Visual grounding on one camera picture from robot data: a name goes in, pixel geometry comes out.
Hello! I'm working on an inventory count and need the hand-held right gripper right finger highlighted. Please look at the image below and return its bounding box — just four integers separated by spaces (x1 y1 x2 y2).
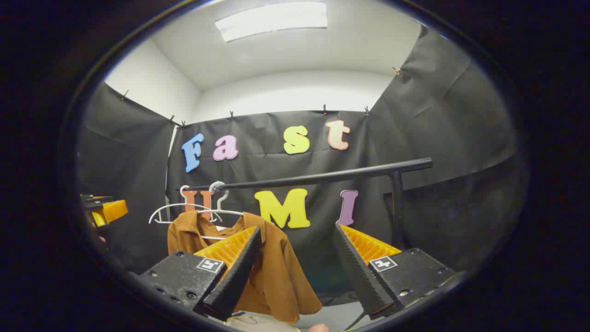
332 224 459 321

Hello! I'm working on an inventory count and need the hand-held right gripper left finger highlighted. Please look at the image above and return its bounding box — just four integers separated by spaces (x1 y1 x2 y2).
136 225 263 322

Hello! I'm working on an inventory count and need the brown shirt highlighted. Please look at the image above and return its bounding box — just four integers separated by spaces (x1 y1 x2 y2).
167 210 323 324

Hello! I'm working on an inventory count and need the white hanger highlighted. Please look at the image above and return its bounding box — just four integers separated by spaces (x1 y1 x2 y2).
148 185 223 225
197 181 245 241

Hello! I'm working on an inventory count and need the black clothes rack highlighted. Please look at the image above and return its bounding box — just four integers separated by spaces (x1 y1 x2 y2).
177 157 434 252

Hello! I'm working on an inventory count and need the black backdrop cloth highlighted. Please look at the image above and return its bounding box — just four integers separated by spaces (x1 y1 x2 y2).
76 25 519 306

